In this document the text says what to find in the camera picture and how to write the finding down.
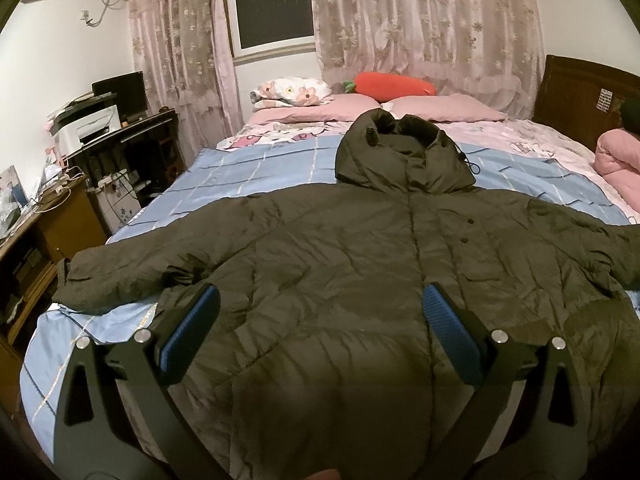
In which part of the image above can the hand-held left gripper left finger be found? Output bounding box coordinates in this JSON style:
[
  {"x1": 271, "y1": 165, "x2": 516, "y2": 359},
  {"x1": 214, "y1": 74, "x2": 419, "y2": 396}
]
[{"x1": 54, "y1": 282, "x2": 222, "y2": 480}]

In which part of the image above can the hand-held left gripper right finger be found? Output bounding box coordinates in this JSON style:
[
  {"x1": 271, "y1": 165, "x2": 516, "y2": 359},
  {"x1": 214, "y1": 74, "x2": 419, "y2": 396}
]
[{"x1": 421, "y1": 282, "x2": 591, "y2": 480}]

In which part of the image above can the olive green hooded padded jacket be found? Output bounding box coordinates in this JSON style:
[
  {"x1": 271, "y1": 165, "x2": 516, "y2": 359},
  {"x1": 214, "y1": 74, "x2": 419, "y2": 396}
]
[{"x1": 52, "y1": 109, "x2": 640, "y2": 480}]

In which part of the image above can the white floral storage box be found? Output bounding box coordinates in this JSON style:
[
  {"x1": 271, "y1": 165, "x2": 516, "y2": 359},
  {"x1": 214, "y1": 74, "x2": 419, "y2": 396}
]
[{"x1": 90, "y1": 170, "x2": 143, "y2": 236}]

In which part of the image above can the brown wooden cabinet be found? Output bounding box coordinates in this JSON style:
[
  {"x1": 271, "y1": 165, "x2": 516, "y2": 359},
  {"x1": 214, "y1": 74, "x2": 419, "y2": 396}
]
[{"x1": 0, "y1": 175, "x2": 108, "y2": 396}]

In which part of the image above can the dark desk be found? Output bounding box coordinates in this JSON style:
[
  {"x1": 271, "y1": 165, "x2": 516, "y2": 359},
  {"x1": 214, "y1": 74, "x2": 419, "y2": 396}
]
[{"x1": 65, "y1": 107, "x2": 181, "y2": 211}]

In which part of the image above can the pink printed bedsheet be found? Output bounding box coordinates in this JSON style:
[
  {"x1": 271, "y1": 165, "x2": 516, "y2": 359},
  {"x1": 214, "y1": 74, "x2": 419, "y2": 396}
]
[{"x1": 217, "y1": 119, "x2": 640, "y2": 226}]

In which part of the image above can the pink pillow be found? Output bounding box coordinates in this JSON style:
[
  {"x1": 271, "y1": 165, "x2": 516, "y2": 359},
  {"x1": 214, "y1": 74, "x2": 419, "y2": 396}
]
[
  {"x1": 385, "y1": 93, "x2": 508, "y2": 123},
  {"x1": 247, "y1": 94, "x2": 383, "y2": 123}
]

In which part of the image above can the white printer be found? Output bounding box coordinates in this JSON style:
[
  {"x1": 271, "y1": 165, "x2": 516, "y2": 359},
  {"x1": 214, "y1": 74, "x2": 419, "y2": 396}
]
[{"x1": 52, "y1": 95, "x2": 123, "y2": 148}]

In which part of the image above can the folded pink quilt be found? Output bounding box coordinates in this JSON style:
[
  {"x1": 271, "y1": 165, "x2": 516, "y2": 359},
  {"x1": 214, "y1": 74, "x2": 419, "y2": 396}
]
[{"x1": 594, "y1": 128, "x2": 640, "y2": 211}]

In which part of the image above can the black computer monitor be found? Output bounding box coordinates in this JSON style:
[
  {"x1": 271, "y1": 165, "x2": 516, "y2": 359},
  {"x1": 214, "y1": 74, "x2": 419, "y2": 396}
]
[{"x1": 91, "y1": 71, "x2": 149, "y2": 116}]

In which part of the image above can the orange carrot plush toy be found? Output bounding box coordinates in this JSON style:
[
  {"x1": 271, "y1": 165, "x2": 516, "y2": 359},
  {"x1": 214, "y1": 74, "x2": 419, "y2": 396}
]
[{"x1": 341, "y1": 72, "x2": 438, "y2": 103}]

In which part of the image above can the white floral pillow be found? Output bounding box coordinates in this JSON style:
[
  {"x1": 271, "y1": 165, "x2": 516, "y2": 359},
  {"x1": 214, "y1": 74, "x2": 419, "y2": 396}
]
[{"x1": 250, "y1": 77, "x2": 333, "y2": 111}]

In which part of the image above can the dark wooden headboard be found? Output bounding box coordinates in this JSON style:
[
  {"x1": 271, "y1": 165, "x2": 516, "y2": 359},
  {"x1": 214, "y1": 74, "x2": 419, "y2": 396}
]
[{"x1": 532, "y1": 54, "x2": 640, "y2": 151}]

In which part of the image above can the narrow pink lace curtain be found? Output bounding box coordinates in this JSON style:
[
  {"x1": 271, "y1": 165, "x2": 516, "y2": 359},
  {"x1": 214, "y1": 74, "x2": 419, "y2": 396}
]
[{"x1": 122, "y1": 0, "x2": 246, "y2": 148}]

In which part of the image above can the dark green cloth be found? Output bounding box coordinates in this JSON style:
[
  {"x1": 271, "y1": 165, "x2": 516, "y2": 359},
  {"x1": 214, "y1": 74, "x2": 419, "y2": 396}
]
[{"x1": 620, "y1": 100, "x2": 640, "y2": 133}]

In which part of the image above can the wide pink lace curtain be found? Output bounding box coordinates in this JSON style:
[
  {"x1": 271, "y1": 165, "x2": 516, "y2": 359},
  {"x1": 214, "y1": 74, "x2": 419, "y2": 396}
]
[{"x1": 310, "y1": 0, "x2": 546, "y2": 121}]

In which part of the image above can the dark window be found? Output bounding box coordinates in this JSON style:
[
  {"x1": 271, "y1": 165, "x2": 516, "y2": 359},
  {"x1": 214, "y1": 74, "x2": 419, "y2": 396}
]
[{"x1": 220, "y1": 0, "x2": 318, "y2": 63}]

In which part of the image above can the wall socket with cable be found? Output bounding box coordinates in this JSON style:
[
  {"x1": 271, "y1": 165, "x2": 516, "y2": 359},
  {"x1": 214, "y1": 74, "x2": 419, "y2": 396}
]
[{"x1": 81, "y1": 9, "x2": 126, "y2": 27}]

